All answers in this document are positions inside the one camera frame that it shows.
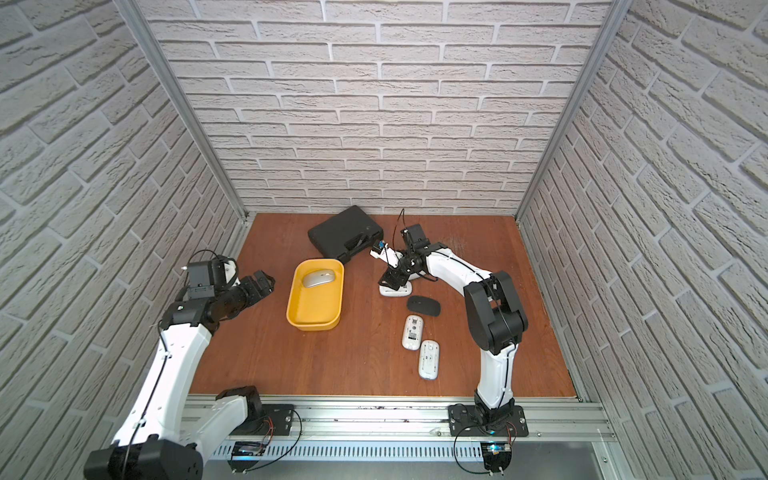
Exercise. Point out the yellow plastic storage box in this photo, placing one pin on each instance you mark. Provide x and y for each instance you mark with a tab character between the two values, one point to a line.
318	308

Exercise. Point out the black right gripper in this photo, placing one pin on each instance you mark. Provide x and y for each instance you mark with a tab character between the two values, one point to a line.
393	275

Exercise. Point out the controller board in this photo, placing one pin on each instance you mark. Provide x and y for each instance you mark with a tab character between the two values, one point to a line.
496	457
247	456

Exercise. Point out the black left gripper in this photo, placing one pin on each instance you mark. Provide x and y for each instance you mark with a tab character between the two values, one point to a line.
255	287

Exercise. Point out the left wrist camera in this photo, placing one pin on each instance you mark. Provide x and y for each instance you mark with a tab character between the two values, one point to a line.
207	279

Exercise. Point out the aluminium front rail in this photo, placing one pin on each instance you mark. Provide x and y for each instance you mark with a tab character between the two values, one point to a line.
381	418

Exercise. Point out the flat black mouse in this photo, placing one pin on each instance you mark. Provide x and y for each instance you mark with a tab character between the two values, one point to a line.
424	306

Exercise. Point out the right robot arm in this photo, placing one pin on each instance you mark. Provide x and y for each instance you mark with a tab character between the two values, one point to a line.
495	315

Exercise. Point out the left controller board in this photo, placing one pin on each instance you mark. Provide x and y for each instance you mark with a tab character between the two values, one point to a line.
247	456

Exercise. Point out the black plastic tool case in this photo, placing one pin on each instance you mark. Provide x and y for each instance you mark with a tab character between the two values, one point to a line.
346	234

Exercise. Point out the aluminium corner post right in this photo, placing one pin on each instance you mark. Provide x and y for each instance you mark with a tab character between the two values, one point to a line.
608	30

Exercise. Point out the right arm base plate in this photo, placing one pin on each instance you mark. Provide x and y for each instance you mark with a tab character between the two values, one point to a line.
476	420

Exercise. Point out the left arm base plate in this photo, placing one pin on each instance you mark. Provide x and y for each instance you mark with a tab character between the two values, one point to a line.
275	420

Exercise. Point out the right controller board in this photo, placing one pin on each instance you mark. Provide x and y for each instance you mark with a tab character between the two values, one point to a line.
496	457

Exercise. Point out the silver mouse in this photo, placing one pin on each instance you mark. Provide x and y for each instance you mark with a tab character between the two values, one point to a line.
318	278

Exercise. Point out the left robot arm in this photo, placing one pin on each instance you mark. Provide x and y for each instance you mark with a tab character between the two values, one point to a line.
151	444

